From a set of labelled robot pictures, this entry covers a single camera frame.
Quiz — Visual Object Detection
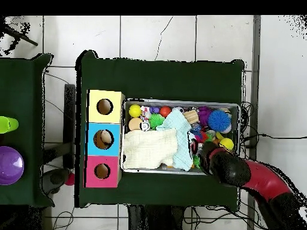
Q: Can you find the orange-red ball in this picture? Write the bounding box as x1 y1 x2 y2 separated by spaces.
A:
159 105 173 118

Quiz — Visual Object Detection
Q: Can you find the tan round disc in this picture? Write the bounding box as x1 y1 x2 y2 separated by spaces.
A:
128 117 143 132

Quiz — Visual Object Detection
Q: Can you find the striped wooden block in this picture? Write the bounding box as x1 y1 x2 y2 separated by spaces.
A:
183 110 200 125

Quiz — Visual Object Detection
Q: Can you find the dark green table cloth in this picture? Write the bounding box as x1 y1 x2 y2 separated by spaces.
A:
0 53 55 208
74 49 245 208

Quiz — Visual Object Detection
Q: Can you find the cream waffle cloth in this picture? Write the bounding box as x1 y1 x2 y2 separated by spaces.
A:
122 128 179 170

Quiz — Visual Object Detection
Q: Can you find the wooden box with three holes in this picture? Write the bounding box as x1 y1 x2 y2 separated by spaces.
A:
83 89 125 188

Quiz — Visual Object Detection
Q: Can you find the light blue waffle cloth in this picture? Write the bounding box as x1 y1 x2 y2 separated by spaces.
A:
156 108 194 171

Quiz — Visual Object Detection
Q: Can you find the green spiky ball with eyes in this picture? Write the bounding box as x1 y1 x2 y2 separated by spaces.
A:
148 113 165 130

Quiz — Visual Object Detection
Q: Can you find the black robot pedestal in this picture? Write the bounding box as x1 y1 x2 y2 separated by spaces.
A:
127 204 185 230

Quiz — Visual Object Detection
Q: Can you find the lime green cup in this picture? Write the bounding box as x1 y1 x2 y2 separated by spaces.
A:
0 116 19 134

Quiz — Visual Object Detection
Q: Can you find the grey box with red button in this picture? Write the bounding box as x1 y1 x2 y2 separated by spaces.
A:
41 167 76 195

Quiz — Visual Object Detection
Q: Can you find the purple plastic bowl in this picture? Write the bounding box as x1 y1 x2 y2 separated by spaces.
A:
0 146 25 186

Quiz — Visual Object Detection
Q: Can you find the large blue spiky ball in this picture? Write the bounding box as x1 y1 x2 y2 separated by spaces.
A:
207 109 233 132

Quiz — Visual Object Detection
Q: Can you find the shallow clear mesh bin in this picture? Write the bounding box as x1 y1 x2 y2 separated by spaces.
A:
121 98 241 177

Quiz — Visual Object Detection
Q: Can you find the yellow plastic ball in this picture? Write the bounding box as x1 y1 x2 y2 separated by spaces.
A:
128 104 143 118
219 137 234 152

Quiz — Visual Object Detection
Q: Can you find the multicolour spiky caterpillar toy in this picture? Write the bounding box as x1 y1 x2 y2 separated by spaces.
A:
189 124 217 144

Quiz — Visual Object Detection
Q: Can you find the black rod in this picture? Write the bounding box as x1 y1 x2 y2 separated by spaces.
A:
0 23 38 47

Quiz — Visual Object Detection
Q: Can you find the black power cable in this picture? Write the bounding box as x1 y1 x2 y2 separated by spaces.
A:
240 132 307 148

